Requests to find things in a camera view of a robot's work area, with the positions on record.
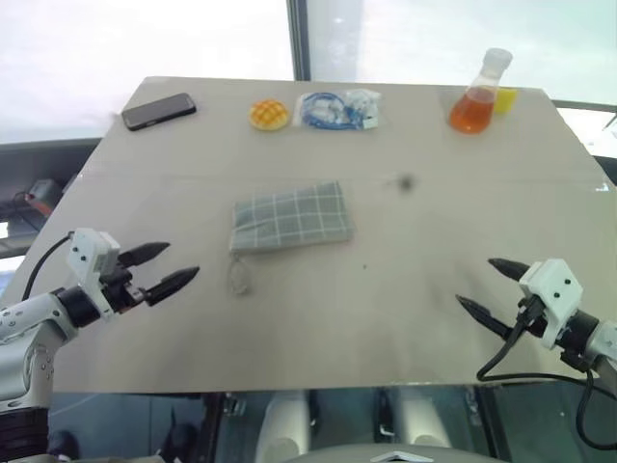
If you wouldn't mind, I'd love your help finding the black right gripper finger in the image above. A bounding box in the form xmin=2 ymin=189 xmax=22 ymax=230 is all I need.
xmin=454 ymin=294 xmax=513 ymax=340
xmin=487 ymin=258 xmax=532 ymax=283

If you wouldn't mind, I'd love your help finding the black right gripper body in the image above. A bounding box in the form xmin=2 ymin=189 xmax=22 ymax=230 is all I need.
xmin=504 ymin=295 xmax=550 ymax=340

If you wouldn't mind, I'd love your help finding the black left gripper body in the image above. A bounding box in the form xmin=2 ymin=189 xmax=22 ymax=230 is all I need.
xmin=98 ymin=262 xmax=148 ymax=315

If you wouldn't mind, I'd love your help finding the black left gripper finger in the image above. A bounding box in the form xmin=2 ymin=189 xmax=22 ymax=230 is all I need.
xmin=144 ymin=265 xmax=201 ymax=307
xmin=117 ymin=241 xmax=172 ymax=266

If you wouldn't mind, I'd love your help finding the green plaid fabric pouch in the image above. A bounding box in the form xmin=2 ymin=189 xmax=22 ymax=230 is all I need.
xmin=227 ymin=180 xmax=358 ymax=296

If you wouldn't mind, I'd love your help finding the black smartphone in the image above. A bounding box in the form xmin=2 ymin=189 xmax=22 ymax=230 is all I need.
xmin=121 ymin=93 xmax=198 ymax=132

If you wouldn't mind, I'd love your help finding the flask with orange liquid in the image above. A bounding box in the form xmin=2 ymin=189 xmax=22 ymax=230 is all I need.
xmin=448 ymin=47 xmax=513 ymax=135

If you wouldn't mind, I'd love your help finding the yellow block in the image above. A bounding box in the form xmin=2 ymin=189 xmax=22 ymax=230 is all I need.
xmin=494 ymin=87 xmax=520 ymax=115

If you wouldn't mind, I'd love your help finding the yellow round bread bun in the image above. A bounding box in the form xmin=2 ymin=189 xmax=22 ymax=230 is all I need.
xmin=248 ymin=98 xmax=291 ymax=131

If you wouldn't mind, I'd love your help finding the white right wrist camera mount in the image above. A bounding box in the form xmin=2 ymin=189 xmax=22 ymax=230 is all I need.
xmin=518 ymin=258 xmax=585 ymax=350

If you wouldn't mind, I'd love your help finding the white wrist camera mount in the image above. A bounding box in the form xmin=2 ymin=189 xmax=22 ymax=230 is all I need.
xmin=66 ymin=228 xmax=121 ymax=320
xmin=518 ymin=258 xmax=585 ymax=350

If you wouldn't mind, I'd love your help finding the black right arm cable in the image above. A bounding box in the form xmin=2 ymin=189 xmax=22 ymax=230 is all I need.
xmin=475 ymin=297 xmax=617 ymax=452

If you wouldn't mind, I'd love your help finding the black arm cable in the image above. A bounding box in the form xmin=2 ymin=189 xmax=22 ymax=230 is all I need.
xmin=475 ymin=297 xmax=617 ymax=452
xmin=22 ymin=231 xmax=74 ymax=301

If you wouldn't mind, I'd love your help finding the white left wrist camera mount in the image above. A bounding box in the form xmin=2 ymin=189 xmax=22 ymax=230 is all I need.
xmin=66 ymin=228 xmax=121 ymax=320

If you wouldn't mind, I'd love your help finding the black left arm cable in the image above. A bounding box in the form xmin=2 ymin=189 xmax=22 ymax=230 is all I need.
xmin=22 ymin=231 xmax=74 ymax=301

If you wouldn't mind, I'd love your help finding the plastic bag of blue cables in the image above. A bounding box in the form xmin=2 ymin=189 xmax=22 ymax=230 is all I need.
xmin=293 ymin=88 xmax=383 ymax=132

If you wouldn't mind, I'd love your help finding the grey window frame post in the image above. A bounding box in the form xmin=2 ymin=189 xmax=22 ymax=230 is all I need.
xmin=285 ymin=0 xmax=313 ymax=82

